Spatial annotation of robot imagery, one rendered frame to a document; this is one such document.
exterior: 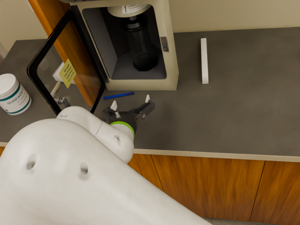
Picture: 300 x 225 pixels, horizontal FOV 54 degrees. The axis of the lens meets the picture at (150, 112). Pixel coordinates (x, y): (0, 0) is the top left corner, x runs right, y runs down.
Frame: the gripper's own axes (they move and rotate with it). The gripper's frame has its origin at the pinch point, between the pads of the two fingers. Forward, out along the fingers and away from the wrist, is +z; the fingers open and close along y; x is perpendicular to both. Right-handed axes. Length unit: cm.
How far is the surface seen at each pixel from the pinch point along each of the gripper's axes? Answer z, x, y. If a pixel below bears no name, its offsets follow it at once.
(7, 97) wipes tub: 8, -9, 55
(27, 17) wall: 60, -38, 60
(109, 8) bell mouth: 4.7, -35.1, 0.2
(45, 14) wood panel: -8.4, -38.3, 18.6
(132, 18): 9.5, -29.5, -6.4
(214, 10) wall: 46, -22, -40
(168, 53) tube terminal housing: 5.8, -14.6, -17.6
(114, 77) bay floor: 17.1, -6.5, 8.9
